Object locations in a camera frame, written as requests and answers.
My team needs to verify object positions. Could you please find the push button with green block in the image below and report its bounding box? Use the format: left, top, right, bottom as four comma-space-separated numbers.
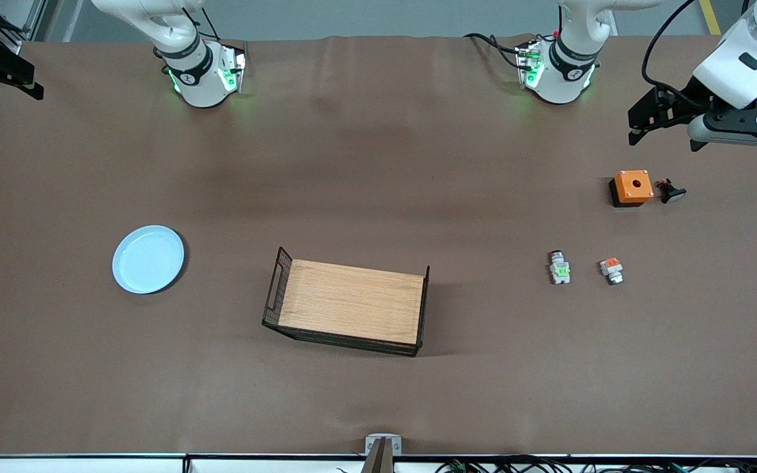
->
548, 250, 572, 285

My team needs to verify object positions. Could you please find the light blue round plate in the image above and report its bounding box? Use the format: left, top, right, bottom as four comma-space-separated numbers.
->
112, 225, 186, 295

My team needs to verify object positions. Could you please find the black push button clear cap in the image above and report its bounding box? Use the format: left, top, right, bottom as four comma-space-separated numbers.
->
654, 177, 687, 204

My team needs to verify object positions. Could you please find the orange box with round hole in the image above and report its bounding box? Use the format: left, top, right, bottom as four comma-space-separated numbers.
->
608, 169, 654, 208

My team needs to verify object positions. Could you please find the brown table cover sheet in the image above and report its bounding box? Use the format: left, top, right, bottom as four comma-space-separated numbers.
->
0, 34, 757, 457

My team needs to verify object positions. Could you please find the aluminium frame profile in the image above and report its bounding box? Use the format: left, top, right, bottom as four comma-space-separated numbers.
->
0, 0, 47, 56

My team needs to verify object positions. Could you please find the black base cable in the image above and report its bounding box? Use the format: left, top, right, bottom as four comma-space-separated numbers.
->
464, 32, 524, 70

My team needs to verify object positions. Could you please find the wooden tray black wire frame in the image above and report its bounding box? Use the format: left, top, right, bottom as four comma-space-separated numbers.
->
262, 246, 431, 358

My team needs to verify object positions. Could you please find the black cable bundle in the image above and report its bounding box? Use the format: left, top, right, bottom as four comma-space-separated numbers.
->
434, 455, 757, 473

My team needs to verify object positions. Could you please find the grey metal bracket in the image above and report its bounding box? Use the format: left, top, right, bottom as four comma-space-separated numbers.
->
365, 434, 403, 455

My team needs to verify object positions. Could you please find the dark camera pole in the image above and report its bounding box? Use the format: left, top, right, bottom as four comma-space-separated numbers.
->
360, 438, 394, 473

